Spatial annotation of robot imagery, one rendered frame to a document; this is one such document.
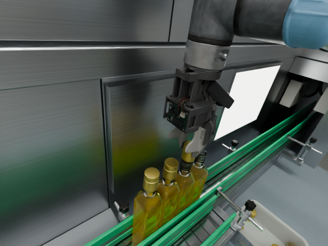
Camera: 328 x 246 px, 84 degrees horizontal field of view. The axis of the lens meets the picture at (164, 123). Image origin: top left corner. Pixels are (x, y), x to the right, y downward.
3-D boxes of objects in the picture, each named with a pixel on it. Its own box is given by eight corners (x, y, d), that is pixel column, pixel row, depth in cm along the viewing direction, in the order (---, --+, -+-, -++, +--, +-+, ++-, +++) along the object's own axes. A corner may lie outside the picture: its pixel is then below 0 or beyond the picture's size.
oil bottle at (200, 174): (185, 198, 68) (197, 155, 57) (196, 210, 64) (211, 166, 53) (174, 206, 65) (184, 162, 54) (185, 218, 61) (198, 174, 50)
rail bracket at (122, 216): (121, 214, 60) (121, 187, 53) (132, 231, 56) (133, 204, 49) (110, 220, 58) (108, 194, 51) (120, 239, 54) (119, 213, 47)
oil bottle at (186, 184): (173, 206, 65) (184, 162, 53) (184, 218, 61) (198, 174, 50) (161, 215, 61) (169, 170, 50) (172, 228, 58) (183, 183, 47)
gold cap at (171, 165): (170, 167, 48) (172, 155, 45) (179, 176, 45) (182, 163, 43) (159, 173, 46) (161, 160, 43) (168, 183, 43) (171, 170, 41)
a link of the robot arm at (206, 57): (205, 38, 36) (242, 47, 31) (200, 62, 38) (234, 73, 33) (177, 37, 31) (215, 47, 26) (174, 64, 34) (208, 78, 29)
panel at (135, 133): (252, 118, 109) (277, 60, 91) (256, 120, 107) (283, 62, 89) (109, 187, 56) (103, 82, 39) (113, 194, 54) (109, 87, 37)
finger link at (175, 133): (160, 146, 46) (168, 117, 40) (177, 138, 49) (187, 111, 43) (167, 154, 44) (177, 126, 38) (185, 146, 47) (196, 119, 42)
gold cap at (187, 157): (187, 151, 49) (191, 138, 47) (197, 159, 47) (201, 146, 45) (178, 155, 47) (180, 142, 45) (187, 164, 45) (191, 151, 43)
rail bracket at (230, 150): (219, 154, 92) (227, 133, 85) (231, 163, 88) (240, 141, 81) (215, 157, 90) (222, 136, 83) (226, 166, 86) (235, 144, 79)
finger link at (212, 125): (192, 140, 42) (195, 104, 38) (196, 137, 43) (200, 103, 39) (208, 149, 39) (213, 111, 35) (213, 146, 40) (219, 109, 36)
